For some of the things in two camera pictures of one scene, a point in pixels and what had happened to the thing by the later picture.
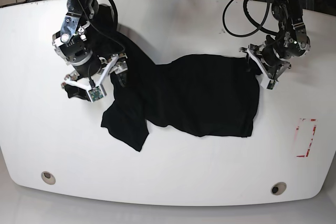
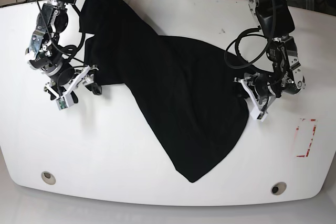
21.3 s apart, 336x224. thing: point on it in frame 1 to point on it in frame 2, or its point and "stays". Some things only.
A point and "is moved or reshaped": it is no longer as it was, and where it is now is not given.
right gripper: [273, 71] to [259, 87]
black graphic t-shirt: [204, 94] is moved or reshaped
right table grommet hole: [278, 188] stays
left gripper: [117, 63] to [67, 80]
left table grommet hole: [48, 178] stays
